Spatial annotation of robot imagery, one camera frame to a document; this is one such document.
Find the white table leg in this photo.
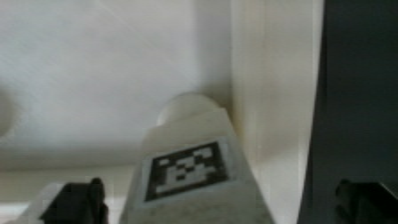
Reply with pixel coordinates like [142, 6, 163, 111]
[119, 93, 273, 224]

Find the white square table top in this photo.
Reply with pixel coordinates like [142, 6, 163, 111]
[0, 0, 325, 224]

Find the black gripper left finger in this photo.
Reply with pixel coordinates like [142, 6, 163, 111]
[16, 177, 110, 224]

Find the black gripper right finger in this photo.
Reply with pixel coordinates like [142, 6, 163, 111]
[334, 179, 398, 224]

